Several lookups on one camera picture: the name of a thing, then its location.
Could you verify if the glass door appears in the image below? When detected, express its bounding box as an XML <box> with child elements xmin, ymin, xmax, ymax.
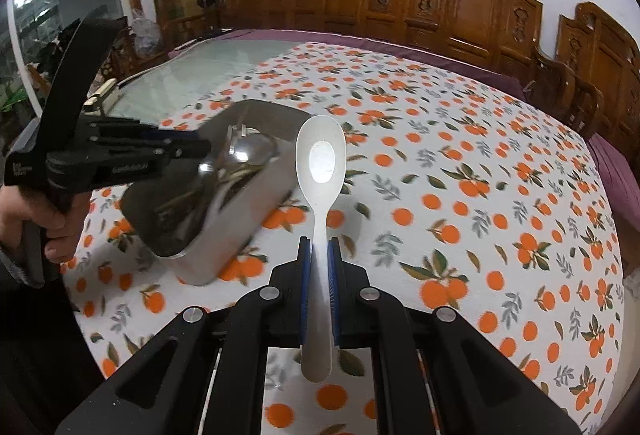
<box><xmin>6</xmin><ymin>0</ymin><xmax>132</xmax><ymax>126</ymax></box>

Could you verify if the white plastic spoon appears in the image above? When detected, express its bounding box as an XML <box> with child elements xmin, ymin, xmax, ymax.
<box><xmin>294</xmin><ymin>115</ymin><xmax>347</xmax><ymax>384</ymax></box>

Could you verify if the wooden chair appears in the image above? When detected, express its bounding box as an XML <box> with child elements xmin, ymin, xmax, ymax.
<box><xmin>102</xmin><ymin>34</ymin><xmax>171</xmax><ymax>83</ymax></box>

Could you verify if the metal spoon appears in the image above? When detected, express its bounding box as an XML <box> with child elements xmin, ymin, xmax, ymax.
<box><xmin>197</xmin><ymin>125</ymin><xmax>279</xmax><ymax>196</ymax></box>

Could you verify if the orange print tablecloth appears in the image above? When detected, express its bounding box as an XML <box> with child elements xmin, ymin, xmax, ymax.
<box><xmin>60</xmin><ymin>41</ymin><xmax>626</xmax><ymax>435</ymax></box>

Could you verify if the stainless steel box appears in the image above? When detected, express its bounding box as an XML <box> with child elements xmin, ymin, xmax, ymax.
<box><xmin>120</xmin><ymin>99</ymin><xmax>314</xmax><ymax>287</ymax></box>

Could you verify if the clear plastic bag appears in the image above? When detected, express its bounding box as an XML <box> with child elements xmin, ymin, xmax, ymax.
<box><xmin>130</xmin><ymin>16</ymin><xmax>164</xmax><ymax>62</ymax></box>

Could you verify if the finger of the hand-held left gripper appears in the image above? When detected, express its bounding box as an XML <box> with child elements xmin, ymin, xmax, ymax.
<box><xmin>86</xmin><ymin>114</ymin><xmax>202</xmax><ymax>144</ymax></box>
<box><xmin>89</xmin><ymin>136</ymin><xmax>212</xmax><ymax>166</ymax></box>

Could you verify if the beige plastic object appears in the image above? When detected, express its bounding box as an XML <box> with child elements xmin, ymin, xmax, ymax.
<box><xmin>84</xmin><ymin>78</ymin><xmax>122</xmax><ymax>114</ymax></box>

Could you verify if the long carved wooden sofa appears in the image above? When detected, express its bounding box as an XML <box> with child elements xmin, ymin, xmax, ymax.
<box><xmin>221</xmin><ymin>0</ymin><xmax>545</xmax><ymax>82</ymax></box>

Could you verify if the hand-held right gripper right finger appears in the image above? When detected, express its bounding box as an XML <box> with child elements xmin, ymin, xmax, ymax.
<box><xmin>328</xmin><ymin>237</ymin><xmax>583</xmax><ymax>435</ymax></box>

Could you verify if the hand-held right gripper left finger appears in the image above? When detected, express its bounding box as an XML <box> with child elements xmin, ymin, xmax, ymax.
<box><xmin>54</xmin><ymin>236</ymin><xmax>313</xmax><ymax>435</ymax></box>

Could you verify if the person's left hand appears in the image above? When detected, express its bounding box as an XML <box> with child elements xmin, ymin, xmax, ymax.
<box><xmin>0</xmin><ymin>186</ymin><xmax>81</xmax><ymax>264</ymax></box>

